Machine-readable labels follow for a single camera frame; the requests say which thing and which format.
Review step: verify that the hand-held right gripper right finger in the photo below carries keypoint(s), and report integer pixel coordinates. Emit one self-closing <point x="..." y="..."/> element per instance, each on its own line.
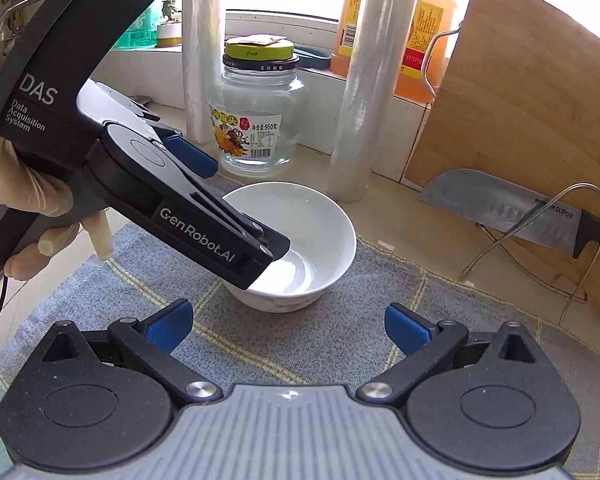
<point x="405" y="330"/>

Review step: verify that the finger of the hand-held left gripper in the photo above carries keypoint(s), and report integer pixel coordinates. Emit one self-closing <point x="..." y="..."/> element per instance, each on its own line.
<point x="267" y="252"/>
<point x="195" y="160"/>

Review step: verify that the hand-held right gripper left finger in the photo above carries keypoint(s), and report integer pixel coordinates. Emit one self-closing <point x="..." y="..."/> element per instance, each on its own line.
<point x="172" y="325"/>

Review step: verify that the white floral bowl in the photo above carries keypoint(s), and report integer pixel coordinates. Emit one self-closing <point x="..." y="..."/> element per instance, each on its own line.
<point x="320" y="230"/>

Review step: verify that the person's left hand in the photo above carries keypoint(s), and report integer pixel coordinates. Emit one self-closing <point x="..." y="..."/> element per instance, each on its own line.
<point x="25" y="180"/>

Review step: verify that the green dish soap bottle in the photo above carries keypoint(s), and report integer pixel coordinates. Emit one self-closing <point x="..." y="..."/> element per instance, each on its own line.
<point x="140" y="30"/>

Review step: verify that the metal faucet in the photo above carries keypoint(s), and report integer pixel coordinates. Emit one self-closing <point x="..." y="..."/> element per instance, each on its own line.
<point x="10" y="15"/>

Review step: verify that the grey and teal checked towel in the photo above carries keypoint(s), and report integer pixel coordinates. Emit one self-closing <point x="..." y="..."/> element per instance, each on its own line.
<point x="330" y="340"/>

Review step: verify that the glass jar with yellow lid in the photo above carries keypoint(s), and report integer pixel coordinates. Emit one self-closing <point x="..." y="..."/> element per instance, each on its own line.
<point x="260" y="110"/>

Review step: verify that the small potted plant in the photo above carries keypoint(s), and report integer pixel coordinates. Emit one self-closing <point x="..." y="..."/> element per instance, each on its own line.
<point x="169" y="35"/>

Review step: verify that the white plastic bag roll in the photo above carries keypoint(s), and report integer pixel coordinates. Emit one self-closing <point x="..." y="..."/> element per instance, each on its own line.
<point x="200" y="60"/>

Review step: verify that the blue-grey dish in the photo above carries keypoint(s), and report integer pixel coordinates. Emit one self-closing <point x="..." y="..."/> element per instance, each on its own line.
<point x="315" y="60"/>

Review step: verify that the clear plastic wrap roll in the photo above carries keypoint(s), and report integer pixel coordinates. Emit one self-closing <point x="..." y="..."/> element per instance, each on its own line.
<point x="370" y="85"/>

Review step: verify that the orange box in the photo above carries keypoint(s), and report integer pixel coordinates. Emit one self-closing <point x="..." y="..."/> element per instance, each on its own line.
<point x="430" y="50"/>

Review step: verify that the bamboo cutting board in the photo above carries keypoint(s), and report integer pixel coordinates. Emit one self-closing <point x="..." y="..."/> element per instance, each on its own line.
<point x="530" y="85"/>

